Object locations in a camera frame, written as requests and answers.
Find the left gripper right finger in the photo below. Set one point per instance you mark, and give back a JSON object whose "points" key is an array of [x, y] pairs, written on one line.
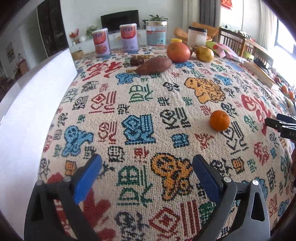
{"points": [[251, 221]]}

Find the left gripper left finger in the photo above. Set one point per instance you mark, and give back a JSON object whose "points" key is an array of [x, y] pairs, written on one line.
{"points": [[42, 221]]}

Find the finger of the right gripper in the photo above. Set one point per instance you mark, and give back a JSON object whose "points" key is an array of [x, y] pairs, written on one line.
{"points": [[284, 124]]}

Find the yellow pear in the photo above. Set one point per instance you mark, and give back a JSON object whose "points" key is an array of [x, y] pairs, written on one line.
{"points": [[204, 54]]}

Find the brown green kiwi fruit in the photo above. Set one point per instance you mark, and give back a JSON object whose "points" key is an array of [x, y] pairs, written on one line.
{"points": [[190, 49]]}

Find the red apple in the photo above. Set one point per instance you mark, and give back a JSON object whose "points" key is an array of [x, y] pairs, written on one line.
{"points": [[178, 52]]}

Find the dark brown mangosteen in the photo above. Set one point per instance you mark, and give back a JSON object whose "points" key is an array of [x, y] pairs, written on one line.
{"points": [[137, 60]]}

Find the orange tangerine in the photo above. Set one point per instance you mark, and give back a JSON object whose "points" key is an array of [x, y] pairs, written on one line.
{"points": [[219, 120]]}

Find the wooden chair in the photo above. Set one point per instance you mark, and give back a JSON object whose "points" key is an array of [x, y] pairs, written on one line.
{"points": [[244, 47]]}

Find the pink fruit snack bag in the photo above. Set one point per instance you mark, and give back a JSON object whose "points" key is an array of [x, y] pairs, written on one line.
{"points": [[222, 50]]}

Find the white board panel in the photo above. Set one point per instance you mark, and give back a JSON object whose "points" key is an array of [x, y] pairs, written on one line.
{"points": [[27, 112]]}

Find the clear jar black lid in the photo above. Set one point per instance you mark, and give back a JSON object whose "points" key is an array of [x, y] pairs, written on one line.
{"points": [[197, 36]]}

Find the orange cushion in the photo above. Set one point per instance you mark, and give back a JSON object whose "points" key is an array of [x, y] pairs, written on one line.
{"points": [[210, 32]]}

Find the patterned woven tablecloth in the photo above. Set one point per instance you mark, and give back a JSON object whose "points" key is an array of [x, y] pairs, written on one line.
{"points": [[148, 128]]}

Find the small yellow lid jar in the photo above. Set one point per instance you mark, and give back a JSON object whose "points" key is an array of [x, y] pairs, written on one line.
{"points": [[176, 40]]}

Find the sweet potato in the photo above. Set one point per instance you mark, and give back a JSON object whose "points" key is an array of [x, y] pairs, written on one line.
{"points": [[154, 65]]}

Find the clear jar gold lid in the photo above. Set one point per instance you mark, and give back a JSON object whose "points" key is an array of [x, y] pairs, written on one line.
{"points": [[156, 33]]}

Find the green potted plant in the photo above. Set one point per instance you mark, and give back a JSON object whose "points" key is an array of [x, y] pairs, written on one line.
{"points": [[157, 18]]}

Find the right purple orange can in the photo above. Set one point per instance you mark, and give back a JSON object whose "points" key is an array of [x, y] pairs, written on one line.
{"points": [[128, 34]]}

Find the purple orange can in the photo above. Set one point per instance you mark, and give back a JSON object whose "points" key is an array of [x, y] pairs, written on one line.
{"points": [[128, 34], [101, 42]]}

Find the left purple orange can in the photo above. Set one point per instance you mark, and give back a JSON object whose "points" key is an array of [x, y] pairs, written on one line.
{"points": [[101, 42]]}

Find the black television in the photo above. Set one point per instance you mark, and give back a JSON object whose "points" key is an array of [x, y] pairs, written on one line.
{"points": [[114, 20]]}

